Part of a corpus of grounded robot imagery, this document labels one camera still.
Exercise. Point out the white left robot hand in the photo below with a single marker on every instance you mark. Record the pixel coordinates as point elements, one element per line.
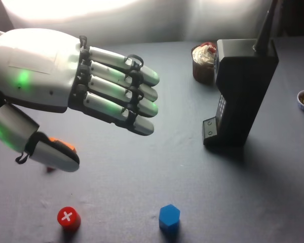
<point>40,71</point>

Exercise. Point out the black walkie-talkie with antenna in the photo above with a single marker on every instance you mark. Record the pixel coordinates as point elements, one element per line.
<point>243,88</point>

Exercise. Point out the orange triangle block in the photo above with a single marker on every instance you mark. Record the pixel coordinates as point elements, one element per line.
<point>67,146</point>

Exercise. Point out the white backdrop cloth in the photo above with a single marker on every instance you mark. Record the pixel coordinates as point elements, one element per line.
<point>142,25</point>

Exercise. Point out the grey tablecloth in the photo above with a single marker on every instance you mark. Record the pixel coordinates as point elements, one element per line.
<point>142,177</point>

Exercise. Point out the red cylinder block white cross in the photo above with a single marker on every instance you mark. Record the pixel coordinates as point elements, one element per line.
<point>68,220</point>

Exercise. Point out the toy cupcake white frosting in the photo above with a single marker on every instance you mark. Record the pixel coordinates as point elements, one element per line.
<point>201,57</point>

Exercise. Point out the blue hexagon block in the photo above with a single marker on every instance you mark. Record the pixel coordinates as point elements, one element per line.
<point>168,217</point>

